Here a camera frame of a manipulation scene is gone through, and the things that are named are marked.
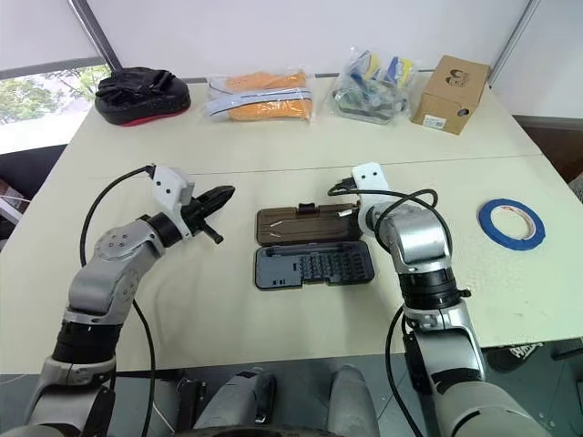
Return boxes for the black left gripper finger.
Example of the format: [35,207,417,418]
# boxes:
[202,193,234,217]
[194,185,237,207]

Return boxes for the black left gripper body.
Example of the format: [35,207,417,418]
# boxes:
[180,196,225,246]

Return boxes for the dark screwdriver bit case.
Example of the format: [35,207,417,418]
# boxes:
[252,202,377,292]

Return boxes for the plastic bag of orange cloths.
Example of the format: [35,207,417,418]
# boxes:
[199,67,318,124]

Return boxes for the black and red shoes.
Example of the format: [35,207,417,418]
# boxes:
[93,66,192,128]

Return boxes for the dark chair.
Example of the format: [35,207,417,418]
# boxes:
[0,144,68,201]

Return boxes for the silver left robot leg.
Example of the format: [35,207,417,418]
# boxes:
[190,366,279,432]

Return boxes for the silver robot leg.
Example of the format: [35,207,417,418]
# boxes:
[190,366,279,432]
[327,363,382,437]

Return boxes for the plastic bag of blue-yellow items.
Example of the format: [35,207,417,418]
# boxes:
[328,44,419,127]

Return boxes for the silver right robot leg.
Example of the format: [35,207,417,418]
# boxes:
[327,363,382,437]

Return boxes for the brown cardboard box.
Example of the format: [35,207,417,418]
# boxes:
[409,54,492,137]

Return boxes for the blue masking tape roll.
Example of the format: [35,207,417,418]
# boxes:
[476,198,547,250]

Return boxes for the black sneaker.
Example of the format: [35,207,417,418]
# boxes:
[487,340,547,373]

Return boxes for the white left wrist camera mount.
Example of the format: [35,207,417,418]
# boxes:
[152,164,196,240]

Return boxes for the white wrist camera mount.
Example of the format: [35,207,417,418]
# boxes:
[352,161,392,236]
[152,164,196,240]

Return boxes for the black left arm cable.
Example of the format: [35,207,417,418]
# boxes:
[79,165,159,437]

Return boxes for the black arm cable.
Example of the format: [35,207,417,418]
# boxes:
[326,178,455,437]
[79,165,159,437]

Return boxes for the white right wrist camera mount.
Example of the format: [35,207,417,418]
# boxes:
[352,161,392,236]

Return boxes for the black waist bracket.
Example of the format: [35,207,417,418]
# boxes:
[175,376,210,432]

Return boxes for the dark window frame post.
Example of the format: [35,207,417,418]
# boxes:
[66,0,125,75]

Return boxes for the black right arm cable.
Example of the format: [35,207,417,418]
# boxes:
[326,178,455,437]

